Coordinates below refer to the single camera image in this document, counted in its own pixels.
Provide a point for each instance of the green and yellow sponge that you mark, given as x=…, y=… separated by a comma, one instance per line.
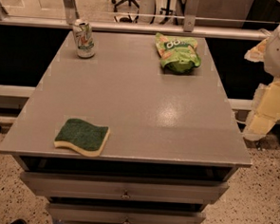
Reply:
x=82, y=137

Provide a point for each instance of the grey drawer cabinet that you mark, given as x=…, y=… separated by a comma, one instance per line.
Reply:
x=162, y=126

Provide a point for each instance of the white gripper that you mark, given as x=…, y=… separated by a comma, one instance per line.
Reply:
x=265, y=112

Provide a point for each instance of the grey drawer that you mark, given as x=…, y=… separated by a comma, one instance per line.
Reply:
x=100, y=215
x=124, y=188

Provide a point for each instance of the green rice chip bag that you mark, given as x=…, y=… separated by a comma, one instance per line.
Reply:
x=178, y=54

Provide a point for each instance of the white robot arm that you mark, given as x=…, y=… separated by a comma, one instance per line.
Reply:
x=265, y=111

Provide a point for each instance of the upper grey drawer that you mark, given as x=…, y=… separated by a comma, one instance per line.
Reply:
x=124, y=188

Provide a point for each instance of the white soda can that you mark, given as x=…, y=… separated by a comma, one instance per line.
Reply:
x=82, y=33

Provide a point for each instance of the black office chair base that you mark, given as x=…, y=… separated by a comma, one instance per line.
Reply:
x=125, y=0

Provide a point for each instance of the metal railing with glass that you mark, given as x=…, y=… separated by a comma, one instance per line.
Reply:
x=247, y=19

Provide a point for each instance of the lower grey drawer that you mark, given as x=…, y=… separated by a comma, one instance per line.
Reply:
x=100, y=215

